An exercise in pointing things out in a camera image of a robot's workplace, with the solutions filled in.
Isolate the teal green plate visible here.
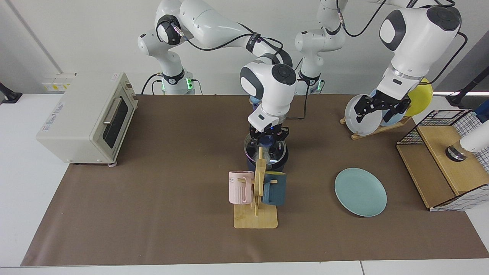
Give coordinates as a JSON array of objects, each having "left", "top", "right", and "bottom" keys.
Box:
[{"left": 334, "top": 168, "right": 387, "bottom": 217}]

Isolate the dark teal mug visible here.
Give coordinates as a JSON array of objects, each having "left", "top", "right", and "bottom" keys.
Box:
[{"left": 262, "top": 171, "right": 287, "bottom": 206}]

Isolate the white plate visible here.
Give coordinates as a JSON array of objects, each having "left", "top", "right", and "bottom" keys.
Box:
[{"left": 345, "top": 94, "right": 383, "bottom": 136}]

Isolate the black stand pole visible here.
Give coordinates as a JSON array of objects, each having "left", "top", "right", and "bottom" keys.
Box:
[{"left": 445, "top": 66, "right": 489, "bottom": 108}]

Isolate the pale toaster oven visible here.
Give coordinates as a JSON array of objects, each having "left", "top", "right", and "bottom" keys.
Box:
[{"left": 36, "top": 73, "right": 139, "bottom": 167}]

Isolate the white wall outlet strip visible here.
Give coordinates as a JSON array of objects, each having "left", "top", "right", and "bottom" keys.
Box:
[{"left": 41, "top": 73, "right": 77, "bottom": 92}]

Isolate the wire basket with wooden floor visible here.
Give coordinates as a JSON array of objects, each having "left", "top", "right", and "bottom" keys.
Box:
[{"left": 396, "top": 110, "right": 489, "bottom": 212}]

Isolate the light blue plate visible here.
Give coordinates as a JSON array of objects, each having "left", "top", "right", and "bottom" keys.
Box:
[{"left": 369, "top": 89, "right": 405, "bottom": 127}]

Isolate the wooden plate rack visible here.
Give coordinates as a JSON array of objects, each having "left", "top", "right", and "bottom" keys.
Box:
[{"left": 340, "top": 116, "right": 413, "bottom": 140}]

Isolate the brown table cloth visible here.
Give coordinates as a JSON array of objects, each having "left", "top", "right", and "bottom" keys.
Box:
[{"left": 21, "top": 94, "right": 489, "bottom": 267}]

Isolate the pink mug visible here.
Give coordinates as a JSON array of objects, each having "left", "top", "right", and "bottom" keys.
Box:
[{"left": 228, "top": 170, "right": 255, "bottom": 205}]

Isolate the yellow plate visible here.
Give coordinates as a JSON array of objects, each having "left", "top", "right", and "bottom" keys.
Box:
[{"left": 404, "top": 78, "right": 434, "bottom": 117}]

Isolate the wooden cup stand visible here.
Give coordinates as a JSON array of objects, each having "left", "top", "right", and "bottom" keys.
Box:
[{"left": 233, "top": 146, "right": 279, "bottom": 229}]

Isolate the black base cable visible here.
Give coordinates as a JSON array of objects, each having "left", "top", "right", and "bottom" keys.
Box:
[{"left": 141, "top": 73, "right": 164, "bottom": 95}]

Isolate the black stand base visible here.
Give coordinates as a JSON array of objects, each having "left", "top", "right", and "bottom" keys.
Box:
[{"left": 0, "top": 82, "right": 23, "bottom": 104}]

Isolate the glass lid with blue knob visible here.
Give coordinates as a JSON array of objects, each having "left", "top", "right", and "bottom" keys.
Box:
[{"left": 244, "top": 134, "right": 288, "bottom": 165}]

